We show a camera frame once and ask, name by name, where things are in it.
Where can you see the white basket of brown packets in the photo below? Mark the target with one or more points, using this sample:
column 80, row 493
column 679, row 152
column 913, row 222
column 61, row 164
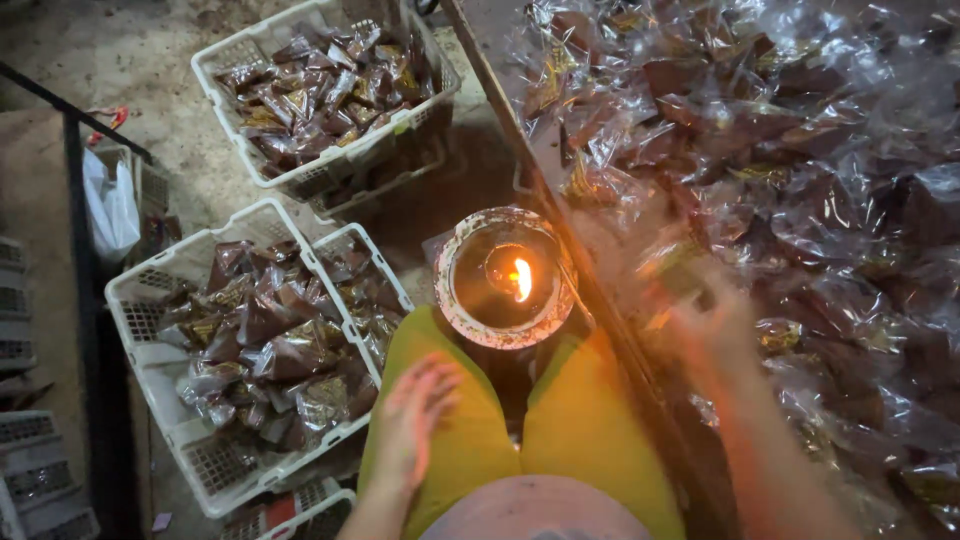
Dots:
column 255, row 352
column 367, row 289
column 390, row 169
column 322, row 94

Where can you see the stack of empty white baskets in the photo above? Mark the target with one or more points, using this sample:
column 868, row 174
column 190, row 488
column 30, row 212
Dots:
column 30, row 420

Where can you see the person's left fingers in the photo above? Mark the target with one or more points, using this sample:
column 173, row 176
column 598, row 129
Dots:
column 431, row 386

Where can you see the round oil lamp with flame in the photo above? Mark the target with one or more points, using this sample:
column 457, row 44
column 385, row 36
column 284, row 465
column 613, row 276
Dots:
column 505, row 277

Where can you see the person's right hand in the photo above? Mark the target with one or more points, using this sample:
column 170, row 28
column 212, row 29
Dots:
column 705, row 319

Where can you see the wooden table edge board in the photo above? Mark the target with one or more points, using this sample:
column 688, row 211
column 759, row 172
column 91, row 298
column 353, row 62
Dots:
column 570, row 255

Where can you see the red wrapper scrap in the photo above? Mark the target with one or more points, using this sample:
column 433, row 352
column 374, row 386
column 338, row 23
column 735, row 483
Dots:
column 109, row 122

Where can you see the heap of brown clear-wrapped packets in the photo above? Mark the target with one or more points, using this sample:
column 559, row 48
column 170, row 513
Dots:
column 757, row 187

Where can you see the person's left hand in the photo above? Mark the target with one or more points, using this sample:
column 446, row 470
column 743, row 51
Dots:
column 411, row 420

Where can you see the white plastic bag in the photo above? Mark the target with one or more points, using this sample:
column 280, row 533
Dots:
column 109, row 206

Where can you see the black metal frame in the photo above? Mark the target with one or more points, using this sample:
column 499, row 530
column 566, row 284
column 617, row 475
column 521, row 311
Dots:
column 82, row 285

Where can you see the white basket with red item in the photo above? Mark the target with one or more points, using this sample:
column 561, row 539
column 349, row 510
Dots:
column 289, row 514

